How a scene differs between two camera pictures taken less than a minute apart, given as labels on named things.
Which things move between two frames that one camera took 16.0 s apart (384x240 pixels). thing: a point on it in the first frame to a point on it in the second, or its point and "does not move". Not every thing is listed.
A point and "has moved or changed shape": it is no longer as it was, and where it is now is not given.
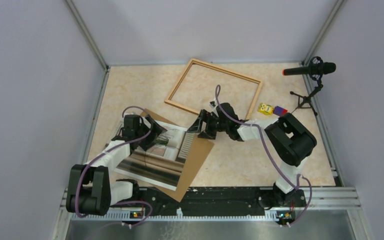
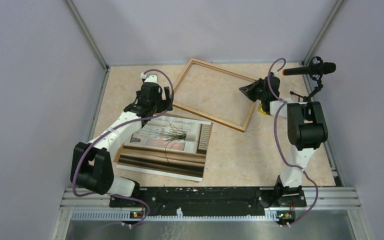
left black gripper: x=156 y=131 to x=164 y=103
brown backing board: x=196 y=152 to x=167 y=139
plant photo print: x=162 y=163 has moved or changed shape
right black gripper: x=206 y=116 to x=249 y=89
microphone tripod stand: x=303 y=101 does not move
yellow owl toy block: x=266 y=109 does not move
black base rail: x=211 y=200 does not move
